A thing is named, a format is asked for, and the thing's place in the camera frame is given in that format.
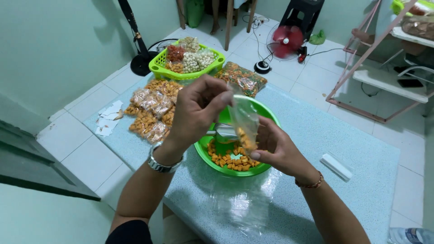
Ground person's right hand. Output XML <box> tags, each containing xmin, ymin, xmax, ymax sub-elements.
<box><xmin>250</xmin><ymin>116</ymin><xmax>321</xmax><ymax>184</ymax></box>

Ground person's left hand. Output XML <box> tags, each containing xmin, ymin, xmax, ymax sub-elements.
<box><xmin>168</xmin><ymin>75</ymin><xmax>235</xmax><ymax>157</ymax></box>

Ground small clear plastic bag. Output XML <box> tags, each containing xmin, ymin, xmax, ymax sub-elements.
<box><xmin>228</xmin><ymin>81</ymin><xmax>261</xmax><ymax>154</ymax></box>

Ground pile of orange snack packets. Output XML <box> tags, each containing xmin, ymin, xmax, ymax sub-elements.
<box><xmin>123</xmin><ymin>78</ymin><xmax>185</xmax><ymax>145</ymax></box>

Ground green plastic basket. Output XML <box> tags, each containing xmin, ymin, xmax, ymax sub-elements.
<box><xmin>148</xmin><ymin>42</ymin><xmax>226</xmax><ymax>81</ymax></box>

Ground metal scoop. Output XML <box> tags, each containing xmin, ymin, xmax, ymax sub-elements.
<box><xmin>206</xmin><ymin>122</ymin><xmax>240</xmax><ymax>144</ymax></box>

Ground orange nuts packet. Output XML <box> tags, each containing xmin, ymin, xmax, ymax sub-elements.
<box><xmin>165</xmin><ymin>61</ymin><xmax>184</xmax><ymax>74</ymax></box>

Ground white round nuts packet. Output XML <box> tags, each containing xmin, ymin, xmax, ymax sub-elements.
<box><xmin>182</xmin><ymin>52</ymin><xmax>200</xmax><ymax>74</ymax></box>
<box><xmin>197</xmin><ymin>49</ymin><xmax>216</xmax><ymax>70</ymax></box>

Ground heap of loose orange snacks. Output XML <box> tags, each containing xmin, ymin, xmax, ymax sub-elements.
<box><xmin>207</xmin><ymin>140</ymin><xmax>262</xmax><ymax>172</ymax></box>

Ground red snack packet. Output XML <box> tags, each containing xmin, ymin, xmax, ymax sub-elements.
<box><xmin>166</xmin><ymin>44</ymin><xmax>186</xmax><ymax>62</ymax></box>

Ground large mixed snack bag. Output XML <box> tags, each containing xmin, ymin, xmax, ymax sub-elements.
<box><xmin>214</xmin><ymin>61</ymin><xmax>268</xmax><ymax>98</ymax></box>

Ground green plastic bowl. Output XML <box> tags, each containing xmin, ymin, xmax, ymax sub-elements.
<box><xmin>193</xmin><ymin>96</ymin><xmax>282</xmax><ymax>178</ymax></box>

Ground stack of empty clear bags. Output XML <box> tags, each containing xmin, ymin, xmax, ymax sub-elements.
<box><xmin>203</xmin><ymin>168</ymin><xmax>283</xmax><ymax>236</ymax></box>

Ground silver wristwatch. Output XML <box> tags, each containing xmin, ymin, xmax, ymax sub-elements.
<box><xmin>147</xmin><ymin>141</ymin><xmax>186</xmax><ymax>174</ymax></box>

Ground beige chips packet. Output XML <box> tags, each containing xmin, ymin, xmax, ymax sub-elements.
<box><xmin>179</xmin><ymin>37</ymin><xmax>201</xmax><ymax>53</ymax></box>

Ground black stand with round base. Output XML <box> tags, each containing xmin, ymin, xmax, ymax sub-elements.
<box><xmin>117</xmin><ymin>0</ymin><xmax>160</xmax><ymax>77</ymax></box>

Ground pile of white paper labels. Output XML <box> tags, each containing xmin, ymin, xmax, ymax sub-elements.
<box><xmin>95</xmin><ymin>100</ymin><xmax>125</xmax><ymax>137</ymax></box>

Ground wooden furniture legs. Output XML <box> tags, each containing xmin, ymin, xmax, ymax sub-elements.
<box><xmin>176</xmin><ymin>0</ymin><xmax>258</xmax><ymax>52</ymax></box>

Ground green hanging bag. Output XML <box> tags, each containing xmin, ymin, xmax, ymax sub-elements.
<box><xmin>184</xmin><ymin>0</ymin><xmax>206</xmax><ymax>28</ymax></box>

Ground red table fan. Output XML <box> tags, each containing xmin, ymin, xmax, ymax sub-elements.
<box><xmin>266</xmin><ymin>23</ymin><xmax>308</xmax><ymax>64</ymax></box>

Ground small green plastic bag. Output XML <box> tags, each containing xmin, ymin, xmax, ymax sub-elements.
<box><xmin>308</xmin><ymin>29</ymin><xmax>327</xmax><ymax>45</ymax></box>

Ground black plastic stool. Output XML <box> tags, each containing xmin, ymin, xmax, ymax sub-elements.
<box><xmin>278</xmin><ymin>0</ymin><xmax>325</xmax><ymax>40</ymax></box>

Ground black sleeve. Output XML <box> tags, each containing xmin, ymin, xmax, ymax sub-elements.
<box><xmin>105</xmin><ymin>220</ymin><xmax>154</xmax><ymax>244</ymax></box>

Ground clear water bottle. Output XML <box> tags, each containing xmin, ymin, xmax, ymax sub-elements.
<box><xmin>387</xmin><ymin>227</ymin><xmax>434</xmax><ymax>244</ymax></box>

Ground red cord bracelet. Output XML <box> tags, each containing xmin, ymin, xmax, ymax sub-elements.
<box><xmin>295</xmin><ymin>171</ymin><xmax>324</xmax><ymax>189</ymax></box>

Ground black round device with cable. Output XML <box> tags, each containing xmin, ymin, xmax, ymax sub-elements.
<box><xmin>253</xmin><ymin>60</ymin><xmax>272</xmax><ymax>75</ymax></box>

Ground pink frame shelf rack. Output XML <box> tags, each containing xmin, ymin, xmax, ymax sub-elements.
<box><xmin>325</xmin><ymin>0</ymin><xmax>434</xmax><ymax>124</ymax></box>

